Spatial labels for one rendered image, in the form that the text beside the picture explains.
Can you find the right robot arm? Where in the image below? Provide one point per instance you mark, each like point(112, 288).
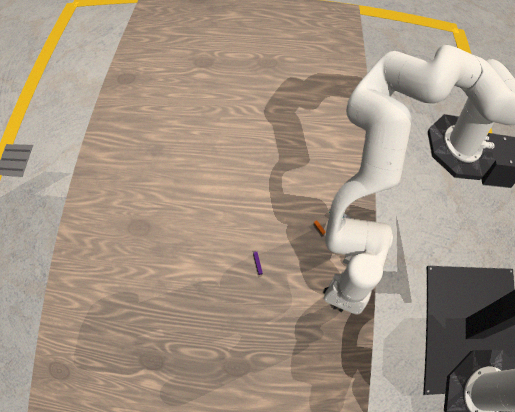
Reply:
point(387, 123)

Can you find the purple rod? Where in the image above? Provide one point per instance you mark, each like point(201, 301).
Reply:
point(258, 263)

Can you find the orange rod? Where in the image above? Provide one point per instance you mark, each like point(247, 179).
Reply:
point(319, 227)

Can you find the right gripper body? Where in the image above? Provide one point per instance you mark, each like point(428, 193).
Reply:
point(332, 297)

